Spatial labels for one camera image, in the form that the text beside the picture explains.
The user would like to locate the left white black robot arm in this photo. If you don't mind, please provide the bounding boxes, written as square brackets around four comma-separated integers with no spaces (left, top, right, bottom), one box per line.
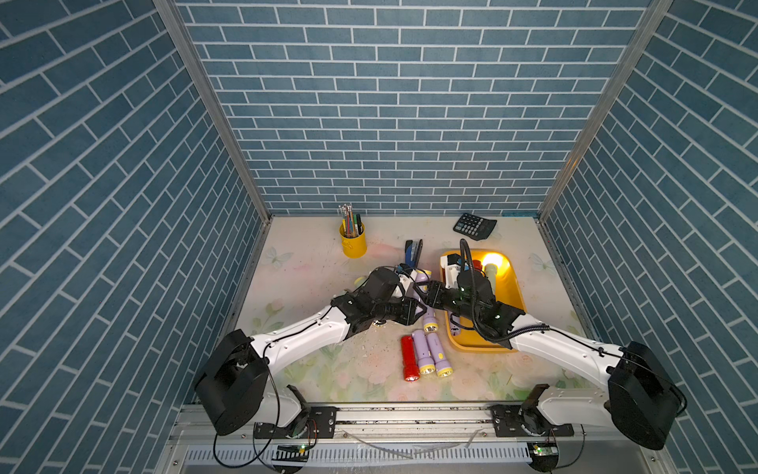
[193,267,430,436]

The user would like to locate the purple flashlight slanted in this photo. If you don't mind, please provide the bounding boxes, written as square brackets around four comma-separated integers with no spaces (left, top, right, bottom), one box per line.
[412,270,430,292]

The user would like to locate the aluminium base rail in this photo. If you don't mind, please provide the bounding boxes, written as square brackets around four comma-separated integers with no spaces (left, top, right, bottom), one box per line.
[156,402,676,473]

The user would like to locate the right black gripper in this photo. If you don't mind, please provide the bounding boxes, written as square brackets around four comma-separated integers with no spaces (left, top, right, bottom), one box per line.
[413,280,480,326]

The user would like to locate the purple flashlight bottom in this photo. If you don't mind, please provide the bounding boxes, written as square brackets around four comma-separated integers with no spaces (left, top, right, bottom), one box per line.
[449,314,462,337]

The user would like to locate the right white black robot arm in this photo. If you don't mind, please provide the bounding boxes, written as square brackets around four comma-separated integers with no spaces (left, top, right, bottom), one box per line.
[415,240,687,450]

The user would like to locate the pens in cup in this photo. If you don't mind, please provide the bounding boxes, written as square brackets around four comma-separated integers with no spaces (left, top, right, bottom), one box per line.
[339,203,363,239]

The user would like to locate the blue black stapler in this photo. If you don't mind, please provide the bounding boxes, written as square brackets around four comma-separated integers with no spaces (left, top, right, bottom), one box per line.
[404,239,424,268]

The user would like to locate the yellow plastic storage tray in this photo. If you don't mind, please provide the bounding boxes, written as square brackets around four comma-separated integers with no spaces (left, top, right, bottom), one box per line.
[439,249,526,354]

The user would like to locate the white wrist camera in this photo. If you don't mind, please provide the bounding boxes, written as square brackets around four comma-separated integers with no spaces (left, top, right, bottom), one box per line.
[393,270,418,297]
[440,253,462,288]

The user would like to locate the black calculator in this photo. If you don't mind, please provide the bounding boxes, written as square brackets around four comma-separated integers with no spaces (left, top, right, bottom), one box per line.
[453,213,497,241]

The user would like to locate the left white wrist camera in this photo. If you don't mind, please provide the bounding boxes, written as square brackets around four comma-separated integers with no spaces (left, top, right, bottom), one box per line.
[393,270,418,297]

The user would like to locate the yellow pen cup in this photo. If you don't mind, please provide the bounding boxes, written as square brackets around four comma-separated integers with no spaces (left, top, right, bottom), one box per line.
[340,224,367,259]

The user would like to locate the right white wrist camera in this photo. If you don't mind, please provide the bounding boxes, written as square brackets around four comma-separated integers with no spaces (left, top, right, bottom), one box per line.
[440,253,462,288]

